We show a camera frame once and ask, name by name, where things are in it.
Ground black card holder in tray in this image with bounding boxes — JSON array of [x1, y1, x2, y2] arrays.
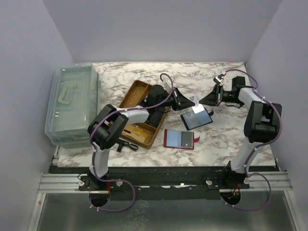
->
[[145, 109, 166, 128]]

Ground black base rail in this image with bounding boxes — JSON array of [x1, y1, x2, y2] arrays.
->
[[49, 166, 288, 200]]

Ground black T-shaped tool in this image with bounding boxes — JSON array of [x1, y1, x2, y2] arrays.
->
[[116, 139, 139, 152]]

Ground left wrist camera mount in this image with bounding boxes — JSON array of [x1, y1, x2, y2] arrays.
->
[[162, 77, 176, 92]]

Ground gold cards in tray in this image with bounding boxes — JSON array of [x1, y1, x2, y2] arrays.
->
[[122, 125, 148, 143]]

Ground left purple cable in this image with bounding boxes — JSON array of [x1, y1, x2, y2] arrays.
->
[[89, 73, 176, 212]]

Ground aluminium frame rail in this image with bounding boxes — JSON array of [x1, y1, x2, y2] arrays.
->
[[38, 174, 89, 193]]

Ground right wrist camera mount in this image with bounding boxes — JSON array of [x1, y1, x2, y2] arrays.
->
[[213, 74, 226, 86]]

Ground silver card from black holder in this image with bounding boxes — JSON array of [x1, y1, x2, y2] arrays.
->
[[190, 95, 205, 114]]

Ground clear plastic storage box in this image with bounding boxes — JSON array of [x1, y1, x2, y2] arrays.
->
[[44, 63, 101, 149]]

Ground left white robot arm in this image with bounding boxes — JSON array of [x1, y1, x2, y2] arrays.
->
[[88, 85, 195, 179]]

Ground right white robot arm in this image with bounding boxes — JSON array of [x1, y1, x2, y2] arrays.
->
[[199, 75, 282, 174]]

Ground red card holder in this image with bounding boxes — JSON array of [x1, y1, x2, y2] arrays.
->
[[164, 129, 200, 150]]

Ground purple cable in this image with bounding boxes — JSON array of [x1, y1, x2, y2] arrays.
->
[[89, 73, 176, 212], [220, 69, 282, 211]]

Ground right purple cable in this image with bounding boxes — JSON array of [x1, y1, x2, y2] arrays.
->
[[220, 69, 282, 211]]

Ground grey VIP card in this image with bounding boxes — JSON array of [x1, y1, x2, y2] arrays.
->
[[181, 131, 193, 148]]

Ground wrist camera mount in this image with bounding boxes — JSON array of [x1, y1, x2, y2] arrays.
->
[[213, 74, 226, 86], [162, 77, 176, 92]]

